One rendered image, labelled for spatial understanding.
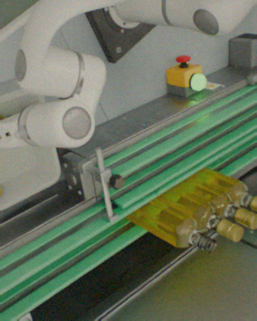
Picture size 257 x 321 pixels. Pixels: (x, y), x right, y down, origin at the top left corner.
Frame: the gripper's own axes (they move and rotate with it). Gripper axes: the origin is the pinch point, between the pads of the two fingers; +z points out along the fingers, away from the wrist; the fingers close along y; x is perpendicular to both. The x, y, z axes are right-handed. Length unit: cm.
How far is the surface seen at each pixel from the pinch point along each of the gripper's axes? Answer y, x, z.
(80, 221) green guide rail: 6.5, -24.2, -4.3
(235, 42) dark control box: 78, -2, 3
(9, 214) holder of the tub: -3.7, -18.9, 6.7
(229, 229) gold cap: 26.4, -32.9, -26.7
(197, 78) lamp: 53, -6, -3
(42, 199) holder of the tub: 4.3, -19.1, 6.0
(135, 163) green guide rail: 19.7, -16.2, -11.5
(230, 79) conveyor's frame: 67, -11, -1
